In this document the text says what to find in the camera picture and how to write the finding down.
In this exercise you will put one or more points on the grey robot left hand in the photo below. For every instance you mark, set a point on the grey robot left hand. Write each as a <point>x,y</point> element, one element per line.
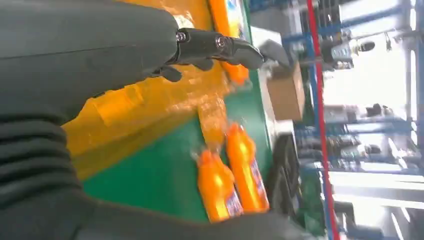
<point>82,49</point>

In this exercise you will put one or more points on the orange drink bottle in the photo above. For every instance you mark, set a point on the orange drink bottle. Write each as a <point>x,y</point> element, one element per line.
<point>246,172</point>
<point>215,188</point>
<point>220,16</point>

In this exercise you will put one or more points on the yellow plastic sheet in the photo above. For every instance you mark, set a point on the yellow plastic sheet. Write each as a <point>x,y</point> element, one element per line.
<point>149,106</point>

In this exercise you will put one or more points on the green table mat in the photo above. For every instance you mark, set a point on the green table mat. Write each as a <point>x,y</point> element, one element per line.
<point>149,172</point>

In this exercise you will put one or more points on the small cardboard box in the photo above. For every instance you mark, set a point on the small cardboard box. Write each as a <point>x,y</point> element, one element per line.
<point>285,96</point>

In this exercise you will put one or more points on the black foam-lined case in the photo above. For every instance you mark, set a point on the black foam-lined case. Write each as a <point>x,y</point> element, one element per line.
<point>285,172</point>

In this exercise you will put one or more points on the red pole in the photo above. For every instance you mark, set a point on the red pole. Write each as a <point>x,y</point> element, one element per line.
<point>319,99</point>

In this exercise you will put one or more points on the blue metal rack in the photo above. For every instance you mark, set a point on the blue metal rack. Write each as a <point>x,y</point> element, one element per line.
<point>364,127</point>

